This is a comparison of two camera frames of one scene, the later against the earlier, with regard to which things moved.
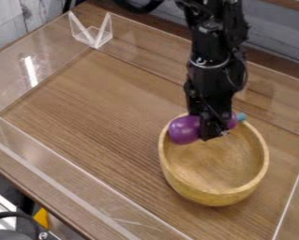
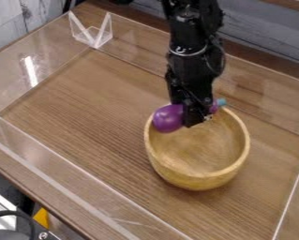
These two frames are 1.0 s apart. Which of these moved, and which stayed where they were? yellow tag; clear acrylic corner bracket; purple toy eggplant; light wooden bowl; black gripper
Moved: purple toy eggplant; black gripper; light wooden bowl
Stayed: yellow tag; clear acrylic corner bracket
